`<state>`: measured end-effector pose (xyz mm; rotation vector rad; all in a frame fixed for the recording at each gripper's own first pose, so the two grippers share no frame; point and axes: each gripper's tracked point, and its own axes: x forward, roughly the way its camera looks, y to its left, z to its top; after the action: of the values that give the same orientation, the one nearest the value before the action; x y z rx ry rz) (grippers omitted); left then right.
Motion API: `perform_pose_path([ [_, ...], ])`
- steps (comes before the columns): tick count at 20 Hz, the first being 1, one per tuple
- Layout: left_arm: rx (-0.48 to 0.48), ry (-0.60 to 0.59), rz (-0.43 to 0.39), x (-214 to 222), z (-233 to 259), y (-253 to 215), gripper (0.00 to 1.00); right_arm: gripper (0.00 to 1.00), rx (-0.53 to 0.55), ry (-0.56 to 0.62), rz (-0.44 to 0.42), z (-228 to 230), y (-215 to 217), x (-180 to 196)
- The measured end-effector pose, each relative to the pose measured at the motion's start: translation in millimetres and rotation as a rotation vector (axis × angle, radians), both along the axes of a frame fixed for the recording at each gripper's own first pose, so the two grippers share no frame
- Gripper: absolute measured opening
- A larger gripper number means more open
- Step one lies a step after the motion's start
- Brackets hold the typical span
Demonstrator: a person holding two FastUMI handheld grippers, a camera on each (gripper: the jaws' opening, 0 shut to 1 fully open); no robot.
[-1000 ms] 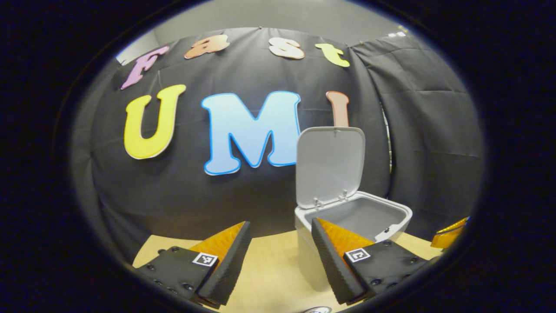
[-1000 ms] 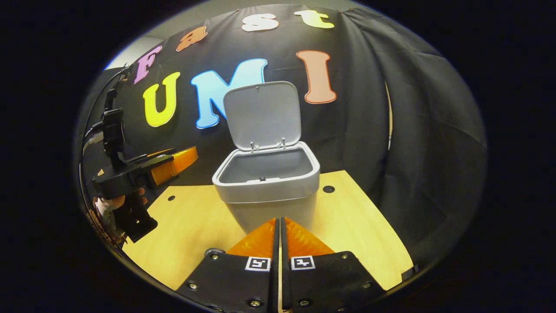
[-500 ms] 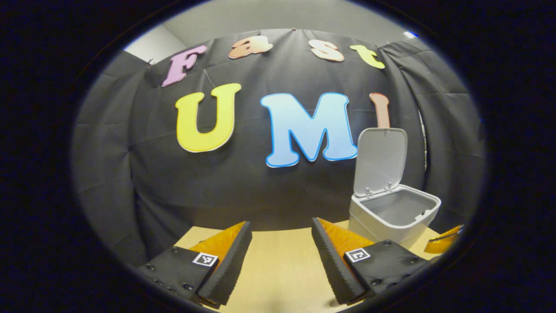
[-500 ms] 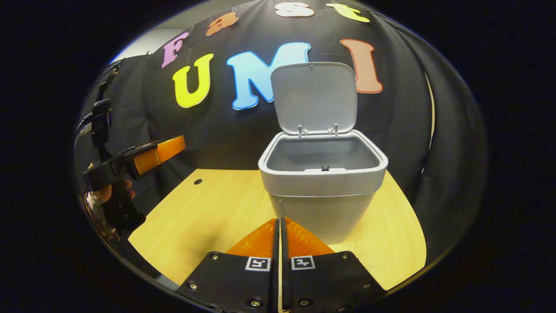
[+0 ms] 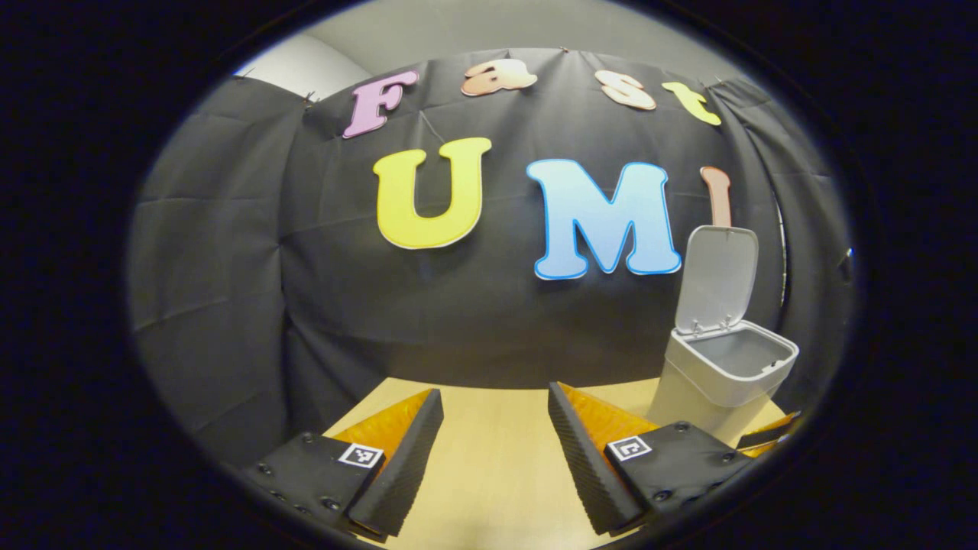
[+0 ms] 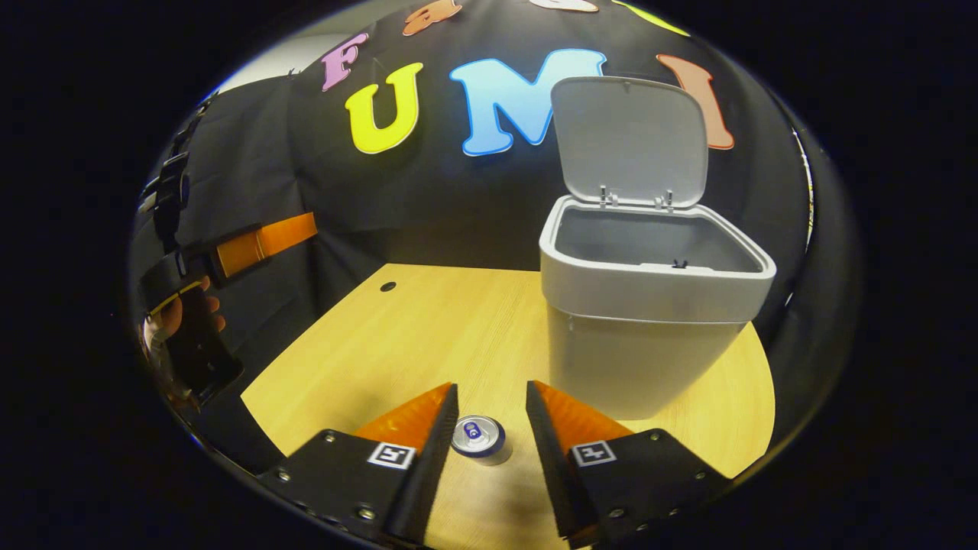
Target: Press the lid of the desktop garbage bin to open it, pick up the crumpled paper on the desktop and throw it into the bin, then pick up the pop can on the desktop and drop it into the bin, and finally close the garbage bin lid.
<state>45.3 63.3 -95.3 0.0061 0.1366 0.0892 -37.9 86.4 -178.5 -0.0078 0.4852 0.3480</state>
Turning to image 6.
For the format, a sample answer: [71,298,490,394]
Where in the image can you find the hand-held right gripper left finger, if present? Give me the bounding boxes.
[256,382,460,547]

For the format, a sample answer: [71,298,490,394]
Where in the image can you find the white desktop garbage bin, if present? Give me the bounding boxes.
[539,76,778,421]

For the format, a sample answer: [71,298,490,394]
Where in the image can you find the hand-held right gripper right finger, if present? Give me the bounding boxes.
[525,380,732,549]

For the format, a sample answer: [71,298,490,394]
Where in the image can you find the wooden desktop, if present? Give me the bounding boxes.
[241,264,776,550]

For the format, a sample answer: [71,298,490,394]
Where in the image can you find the silver pop can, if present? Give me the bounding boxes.
[451,415,507,467]

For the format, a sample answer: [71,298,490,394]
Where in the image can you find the black backdrop cloth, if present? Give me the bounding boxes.
[130,0,860,459]

